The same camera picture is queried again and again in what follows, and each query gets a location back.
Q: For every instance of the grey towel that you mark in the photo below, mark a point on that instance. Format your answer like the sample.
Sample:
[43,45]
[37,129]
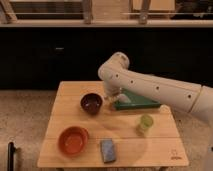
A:
[123,98]

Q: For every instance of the dark purple bowl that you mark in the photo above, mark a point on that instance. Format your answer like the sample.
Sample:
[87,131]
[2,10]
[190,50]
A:
[91,103]

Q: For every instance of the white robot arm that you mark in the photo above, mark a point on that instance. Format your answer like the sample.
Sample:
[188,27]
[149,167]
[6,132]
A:
[187,97]

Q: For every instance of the black chair back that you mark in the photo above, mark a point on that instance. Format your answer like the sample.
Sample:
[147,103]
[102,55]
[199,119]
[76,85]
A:
[10,156]

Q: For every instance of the orange bowl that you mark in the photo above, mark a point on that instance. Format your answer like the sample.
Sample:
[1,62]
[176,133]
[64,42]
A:
[72,141]

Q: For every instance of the wooden table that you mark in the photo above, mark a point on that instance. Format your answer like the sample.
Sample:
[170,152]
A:
[161,145]

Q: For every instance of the blue grey sponge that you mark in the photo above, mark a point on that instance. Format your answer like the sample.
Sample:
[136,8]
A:
[107,150]

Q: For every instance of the wooden railing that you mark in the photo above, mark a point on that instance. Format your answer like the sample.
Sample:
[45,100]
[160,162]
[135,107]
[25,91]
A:
[106,13]

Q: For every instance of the green plastic tray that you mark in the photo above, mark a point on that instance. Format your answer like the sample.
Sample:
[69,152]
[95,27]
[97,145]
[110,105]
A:
[137,101]

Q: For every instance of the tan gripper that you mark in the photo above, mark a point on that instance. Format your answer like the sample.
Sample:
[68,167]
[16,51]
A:
[111,99]

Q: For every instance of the green cup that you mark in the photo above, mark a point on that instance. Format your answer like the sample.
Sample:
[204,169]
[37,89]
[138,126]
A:
[146,122]

